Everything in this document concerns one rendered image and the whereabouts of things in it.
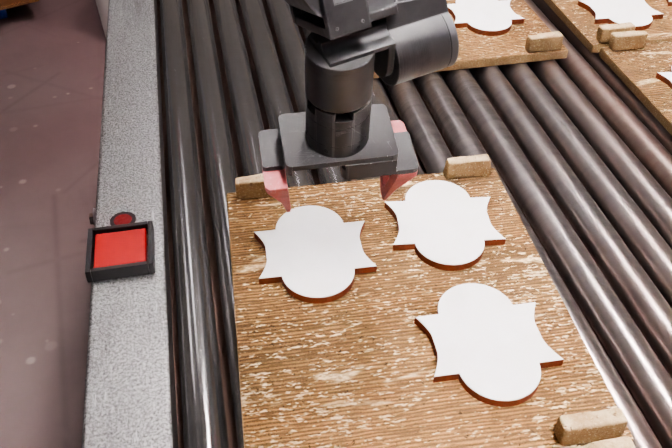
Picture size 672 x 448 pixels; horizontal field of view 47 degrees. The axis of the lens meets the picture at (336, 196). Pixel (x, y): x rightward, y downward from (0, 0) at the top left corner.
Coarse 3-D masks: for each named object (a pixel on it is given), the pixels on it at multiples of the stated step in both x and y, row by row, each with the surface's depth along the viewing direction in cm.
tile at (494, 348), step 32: (480, 288) 82; (416, 320) 79; (448, 320) 79; (480, 320) 79; (512, 320) 79; (448, 352) 76; (480, 352) 76; (512, 352) 76; (544, 352) 76; (480, 384) 73; (512, 384) 73
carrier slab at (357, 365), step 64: (320, 192) 97; (256, 256) 88; (384, 256) 88; (512, 256) 88; (256, 320) 80; (320, 320) 80; (384, 320) 80; (256, 384) 74; (320, 384) 74; (384, 384) 74; (448, 384) 74; (576, 384) 74
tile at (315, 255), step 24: (288, 216) 92; (312, 216) 92; (336, 216) 92; (264, 240) 88; (288, 240) 88; (312, 240) 88; (336, 240) 88; (288, 264) 85; (312, 264) 85; (336, 264) 85; (360, 264) 85; (288, 288) 83; (312, 288) 82; (336, 288) 82
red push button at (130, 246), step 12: (144, 228) 92; (96, 240) 91; (108, 240) 91; (120, 240) 91; (132, 240) 91; (144, 240) 91; (96, 252) 89; (108, 252) 89; (120, 252) 89; (132, 252) 89; (144, 252) 89; (96, 264) 88; (108, 264) 88; (120, 264) 88
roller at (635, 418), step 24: (432, 72) 122; (432, 96) 118; (456, 120) 112; (456, 144) 109; (480, 144) 108; (552, 264) 90; (576, 312) 83; (600, 360) 78; (624, 384) 77; (624, 408) 74; (648, 432) 72
